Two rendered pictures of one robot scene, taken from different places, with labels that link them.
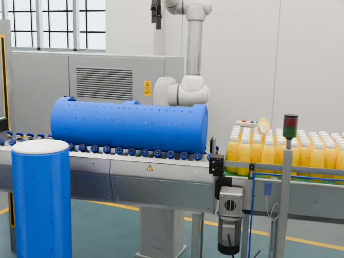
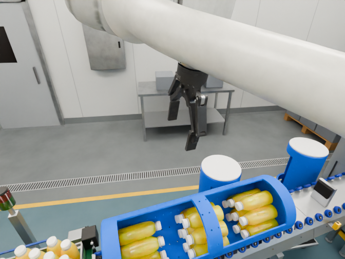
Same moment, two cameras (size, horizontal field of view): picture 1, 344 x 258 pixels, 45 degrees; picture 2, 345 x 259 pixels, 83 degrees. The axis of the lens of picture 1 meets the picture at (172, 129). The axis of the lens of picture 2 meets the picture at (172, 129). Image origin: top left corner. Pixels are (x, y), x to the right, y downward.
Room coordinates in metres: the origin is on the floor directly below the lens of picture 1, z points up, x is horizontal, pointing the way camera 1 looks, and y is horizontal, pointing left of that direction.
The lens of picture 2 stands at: (2.82, -0.18, 1.96)
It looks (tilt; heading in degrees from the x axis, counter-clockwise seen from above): 30 degrees down; 149
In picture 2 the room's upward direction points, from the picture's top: straight up
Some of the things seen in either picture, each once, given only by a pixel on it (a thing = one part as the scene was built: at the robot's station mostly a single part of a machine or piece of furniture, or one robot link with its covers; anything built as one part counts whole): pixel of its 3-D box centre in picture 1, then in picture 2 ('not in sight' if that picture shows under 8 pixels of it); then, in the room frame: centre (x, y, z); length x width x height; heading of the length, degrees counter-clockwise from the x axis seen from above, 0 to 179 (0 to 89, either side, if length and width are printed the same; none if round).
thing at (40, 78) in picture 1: (83, 119); not in sight; (4.53, 0.98, 0.72); 2.15 x 0.54 x 1.45; 67
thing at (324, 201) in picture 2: (1, 130); (322, 192); (2.55, 1.07, 1.00); 0.10 x 0.04 x 0.15; 168
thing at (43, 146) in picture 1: (40, 146); (221, 167); (2.07, 0.67, 1.03); 0.28 x 0.28 x 0.01
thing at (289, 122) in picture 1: (290, 121); (1, 195); (1.85, -0.54, 1.23); 0.06 x 0.06 x 0.04
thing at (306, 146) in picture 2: not in sight; (308, 146); (2.24, 1.46, 1.03); 0.28 x 0.28 x 0.01
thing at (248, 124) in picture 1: (251, 130); not in sight; (2.52, -0.49, 1.05); 0.20 x 0.10 x 0.10; 78
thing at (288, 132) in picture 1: (289, 131); (5, 202); (1.85, -0.54, 1.18); 0.06 x 0.06 x 0.05
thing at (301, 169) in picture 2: not in sight; (291, 185); (2.24, 1.46, 0.59); 0.28 x 0.28 x 0.88
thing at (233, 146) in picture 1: (232, 155); (71, 256); (2.14, -0.33, 0.99); 0.07 x 0.07 x 0.18
